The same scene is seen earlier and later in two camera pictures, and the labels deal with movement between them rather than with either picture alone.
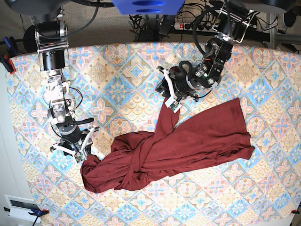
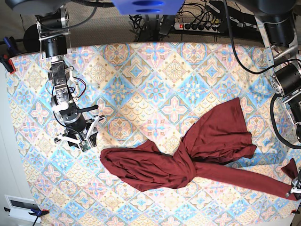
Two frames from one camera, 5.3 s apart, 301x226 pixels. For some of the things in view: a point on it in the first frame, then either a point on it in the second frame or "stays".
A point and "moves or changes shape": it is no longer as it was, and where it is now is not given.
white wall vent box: [20, 207] stays
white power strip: [201, 28] stays
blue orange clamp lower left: [35, 212] stays
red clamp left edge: [10, 45] stays
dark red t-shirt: [216, 133] moves or changes shape
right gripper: [181, 85] → [296, 188]
